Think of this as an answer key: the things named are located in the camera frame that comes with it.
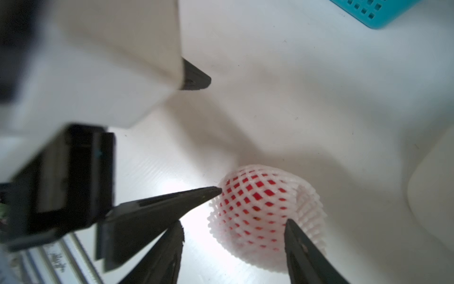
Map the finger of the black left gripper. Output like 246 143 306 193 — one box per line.
180 59 212 91

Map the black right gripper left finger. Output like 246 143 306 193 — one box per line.
121 221 184 284

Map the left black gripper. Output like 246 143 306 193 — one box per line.
1 124 222 272

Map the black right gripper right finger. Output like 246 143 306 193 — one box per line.
284 219 348 284

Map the white plastic tub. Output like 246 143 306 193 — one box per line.
407 127 454 251

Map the right teal plastic basket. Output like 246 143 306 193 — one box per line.
331 0 420 29

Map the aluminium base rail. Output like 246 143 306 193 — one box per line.
1 233 103 284

